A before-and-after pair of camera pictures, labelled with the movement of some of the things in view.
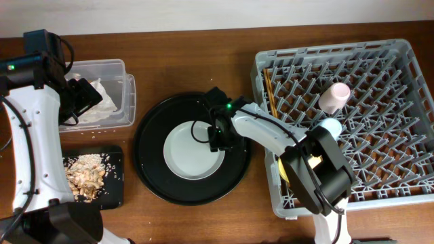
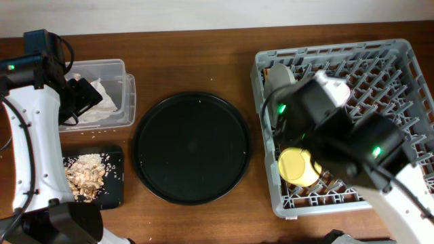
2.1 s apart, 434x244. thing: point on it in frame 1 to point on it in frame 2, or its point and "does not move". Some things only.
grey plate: x=187 y=152 to x=278 y=75
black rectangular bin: x=111 y=195 does not move
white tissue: x=100 y=112 does not move
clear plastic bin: x=118 y=89 does not move
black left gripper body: x=80 y=99 does not move
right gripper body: x=217 y=139 to x=293 y=131
